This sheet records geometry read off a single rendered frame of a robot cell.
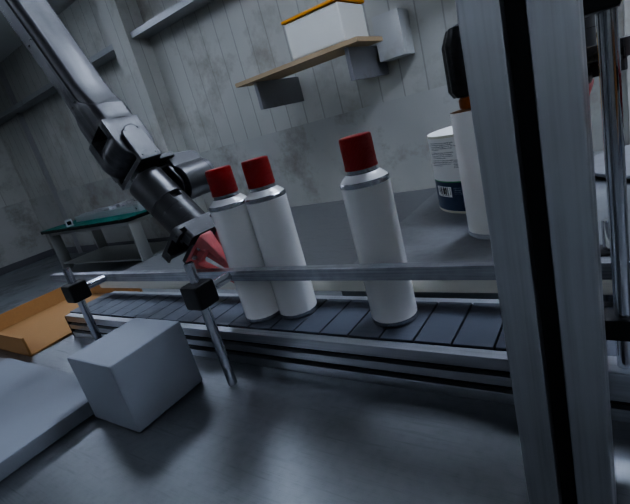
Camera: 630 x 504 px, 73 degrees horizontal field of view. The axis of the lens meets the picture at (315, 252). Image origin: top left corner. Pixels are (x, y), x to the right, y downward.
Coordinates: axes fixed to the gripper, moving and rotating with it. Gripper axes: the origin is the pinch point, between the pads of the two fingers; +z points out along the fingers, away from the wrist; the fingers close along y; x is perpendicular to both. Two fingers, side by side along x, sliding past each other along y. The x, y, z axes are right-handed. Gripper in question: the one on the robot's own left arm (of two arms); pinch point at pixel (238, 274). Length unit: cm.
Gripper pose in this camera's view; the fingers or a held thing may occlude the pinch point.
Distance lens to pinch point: 60.7
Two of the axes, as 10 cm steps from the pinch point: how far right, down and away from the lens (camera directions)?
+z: 7.1, 6.9, -1.3
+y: 5.1, -3.9, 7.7
